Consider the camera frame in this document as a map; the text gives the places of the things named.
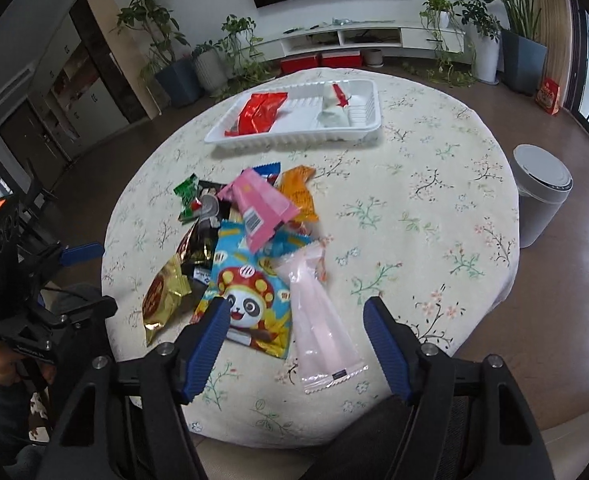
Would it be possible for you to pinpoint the orange snack packet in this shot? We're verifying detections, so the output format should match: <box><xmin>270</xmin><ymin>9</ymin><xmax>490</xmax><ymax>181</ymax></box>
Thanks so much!
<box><xmin>277</xmin><ymin>165</ymin><xmax>320</xmax><ymax>224</ymax></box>

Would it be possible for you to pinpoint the small black snack packet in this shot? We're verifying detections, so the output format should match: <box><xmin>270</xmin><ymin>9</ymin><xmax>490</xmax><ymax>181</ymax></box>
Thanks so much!
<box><xmin>194</xmin><ymin>180</ymin><xmax>226</xmax><ymax>228</ymax></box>

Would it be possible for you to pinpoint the gold foil snack packet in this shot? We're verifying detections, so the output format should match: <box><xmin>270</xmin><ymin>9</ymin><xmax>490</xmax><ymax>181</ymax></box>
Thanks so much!
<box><xmin>142</xmin><ymin>254</ymin><xmax>193</xmax><ymax>347</ymax></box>

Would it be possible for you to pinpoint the plant in tall white pot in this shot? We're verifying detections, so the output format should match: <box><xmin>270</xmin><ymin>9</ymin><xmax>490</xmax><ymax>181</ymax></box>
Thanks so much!
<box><xmin>457</xmin><ymin>0</ymin><xmax>503</xmax><ymax>85</ymax></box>

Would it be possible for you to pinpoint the large-leaf plant in dark pot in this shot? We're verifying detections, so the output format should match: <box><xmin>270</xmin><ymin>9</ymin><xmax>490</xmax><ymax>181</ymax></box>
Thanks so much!
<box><xmin>467</xmin><ymin>0</ymin><xmax>565</xmax><ymax>97</ymax></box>

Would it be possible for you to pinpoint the tall plant in dark pot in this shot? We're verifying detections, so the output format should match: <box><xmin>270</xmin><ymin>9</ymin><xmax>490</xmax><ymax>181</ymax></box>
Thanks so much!
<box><xmin>116</xmin><ymin>0</ymin><xmax>202</xmax><ymax>108</ymax></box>

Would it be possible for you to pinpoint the blue panda snack packet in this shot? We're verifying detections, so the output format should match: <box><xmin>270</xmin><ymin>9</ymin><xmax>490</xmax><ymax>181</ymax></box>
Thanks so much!
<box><xmin>189</xmin><ymin>227</ymin><xmax>315</xmax><ymax>360</ymax></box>

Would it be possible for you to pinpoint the trailing plant in white pot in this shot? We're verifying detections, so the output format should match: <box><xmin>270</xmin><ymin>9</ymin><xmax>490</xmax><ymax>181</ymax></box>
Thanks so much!
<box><xmin>419</xmin><ymin>0</ymin><xmax>475</xmax><ymax>87</ymax></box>

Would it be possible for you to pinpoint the white snack packet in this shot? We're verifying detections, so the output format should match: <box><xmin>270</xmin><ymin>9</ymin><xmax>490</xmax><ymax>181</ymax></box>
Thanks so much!
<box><xmin>317</xmin><ymin>107</ymin><xmax>348</xmax><ymax>129</ymax></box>

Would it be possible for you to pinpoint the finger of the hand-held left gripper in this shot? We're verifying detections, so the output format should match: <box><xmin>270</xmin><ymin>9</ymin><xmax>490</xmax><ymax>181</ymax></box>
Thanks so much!
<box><xmin>2</xmin><ymin>296</ymin><xmax>119</xmax><ymax>342</ymax></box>
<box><xmin>22</xmin><ymin>241</ymin><xmax>105</xmax><ymax>283</ymax></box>

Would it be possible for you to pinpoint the white television cabinet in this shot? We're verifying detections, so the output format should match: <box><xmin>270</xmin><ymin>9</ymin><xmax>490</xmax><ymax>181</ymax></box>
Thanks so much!
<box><xmin>247</xmin><ymin>20</ymin><xmax>467</xmax><ymax>59</ymax></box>

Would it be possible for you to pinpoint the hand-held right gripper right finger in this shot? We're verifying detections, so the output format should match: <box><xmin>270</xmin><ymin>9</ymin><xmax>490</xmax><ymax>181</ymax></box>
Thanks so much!
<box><xmin>363</xmin><ymin>296</ymin><xmax>556</xmax><ymax>480</ymax></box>

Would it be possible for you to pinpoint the built-in wall cabinet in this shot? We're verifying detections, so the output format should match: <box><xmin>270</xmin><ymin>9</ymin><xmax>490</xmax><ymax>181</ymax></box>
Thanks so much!
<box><xmin>24</xmin><ymin>0</ymin><xmax>148</xmax><ymax>161</ymax></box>

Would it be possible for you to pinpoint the plant in grey ribbed pot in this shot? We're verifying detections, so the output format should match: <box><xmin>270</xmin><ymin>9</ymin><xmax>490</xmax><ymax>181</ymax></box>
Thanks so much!
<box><xmin>190</xmin><ymin>40</ymin><xmax>228</xmax><ymax>95</ymax></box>

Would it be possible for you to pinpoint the white plastic tray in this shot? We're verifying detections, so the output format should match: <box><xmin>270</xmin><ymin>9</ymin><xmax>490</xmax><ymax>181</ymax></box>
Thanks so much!
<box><xmin>204</xmin><ymin>79</ymin><xmax>382</xmax><ymax>152</ymax></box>

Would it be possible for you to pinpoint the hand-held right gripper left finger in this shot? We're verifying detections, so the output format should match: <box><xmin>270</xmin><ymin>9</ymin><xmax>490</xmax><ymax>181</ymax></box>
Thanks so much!
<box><xmin>37</xmin><ymin>297</ymin><xmax>232</xmax><ymax>480</ymax></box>

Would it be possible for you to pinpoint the white trash can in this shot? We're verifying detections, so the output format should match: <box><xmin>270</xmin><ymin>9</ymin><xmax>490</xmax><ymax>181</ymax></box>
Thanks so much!
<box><xmin>511</xmin><ymin>144</ymin><xmax>574</xmax><ymax>249</ymax></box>

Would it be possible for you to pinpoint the black gold snack packet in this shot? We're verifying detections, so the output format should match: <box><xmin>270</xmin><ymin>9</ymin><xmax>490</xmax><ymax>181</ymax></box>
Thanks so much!
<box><xmin>177</xmin><ymin>220</ymin><xmax>220</xmax><ymax>287</ymax></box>

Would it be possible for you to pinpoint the large red snack packet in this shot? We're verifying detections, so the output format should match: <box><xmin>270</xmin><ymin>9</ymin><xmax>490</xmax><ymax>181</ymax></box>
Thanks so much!
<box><xmin>224</xmin><ymin>92</ymin><xmax>289</xmax><ymax>137</ymax></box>

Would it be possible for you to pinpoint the red gift bag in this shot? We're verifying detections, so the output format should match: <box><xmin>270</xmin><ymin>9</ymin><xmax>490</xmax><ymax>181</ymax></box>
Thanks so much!
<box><xmin>534</xmin><ymin>77</ymin><xmax>563</xmax><ymax>116</ymax></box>

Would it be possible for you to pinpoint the trailing vine plant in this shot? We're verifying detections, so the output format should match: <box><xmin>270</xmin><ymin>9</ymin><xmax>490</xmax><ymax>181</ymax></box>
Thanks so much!
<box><xmin>214</xmin><ymin>14</ymin><xmax>278</xmax><ymax>99</ymax></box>

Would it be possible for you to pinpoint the clear pink snack packet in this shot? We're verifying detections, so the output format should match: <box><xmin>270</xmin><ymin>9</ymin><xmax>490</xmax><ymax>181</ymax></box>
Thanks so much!
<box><xmin>274</xmin><ymin>241</ymin><xmax>370</xmax><ymax>395</ymax></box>

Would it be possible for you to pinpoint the red storage box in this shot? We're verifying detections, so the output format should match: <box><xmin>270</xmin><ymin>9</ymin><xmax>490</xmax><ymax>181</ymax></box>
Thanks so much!
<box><xmin>280</xmin><ymin>54</ymin><xmax>321</xmax><ymax>75</ymax></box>
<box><xmin>321</xmin><ymin>50</ymin><xmax>363</xmax><ymax>69</ymax></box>

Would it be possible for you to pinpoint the blue striped snack packet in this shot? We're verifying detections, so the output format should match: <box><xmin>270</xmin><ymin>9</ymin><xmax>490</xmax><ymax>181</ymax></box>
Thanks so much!
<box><xmin>252</xmin><ymin>161</ymin><xmax>281</xmax><ymax>186</ymax></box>

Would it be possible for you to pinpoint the green snack packet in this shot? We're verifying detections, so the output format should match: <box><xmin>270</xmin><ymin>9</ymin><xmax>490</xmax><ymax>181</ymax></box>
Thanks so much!
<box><xmin>173</xmin><ymin>174</ymin><xmax>203</xmax><ymax>223</ymax></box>

